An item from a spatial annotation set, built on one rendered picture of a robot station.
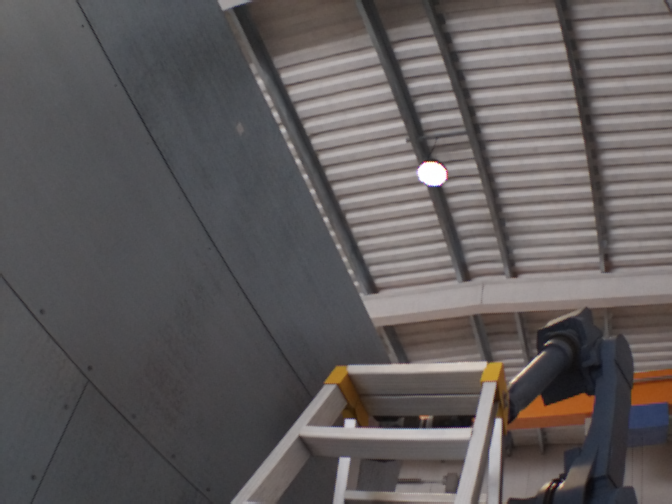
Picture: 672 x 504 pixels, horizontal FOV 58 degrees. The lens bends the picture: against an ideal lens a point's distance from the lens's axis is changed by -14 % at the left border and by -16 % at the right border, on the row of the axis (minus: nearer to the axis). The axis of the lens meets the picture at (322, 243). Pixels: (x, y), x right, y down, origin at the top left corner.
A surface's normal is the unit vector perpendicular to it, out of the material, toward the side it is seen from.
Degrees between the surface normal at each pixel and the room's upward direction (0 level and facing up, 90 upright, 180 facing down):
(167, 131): 90
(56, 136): 90
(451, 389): 180
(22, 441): 90
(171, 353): 90
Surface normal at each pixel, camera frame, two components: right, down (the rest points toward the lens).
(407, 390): -0.24, 0.69
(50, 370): 0.90, -0.10
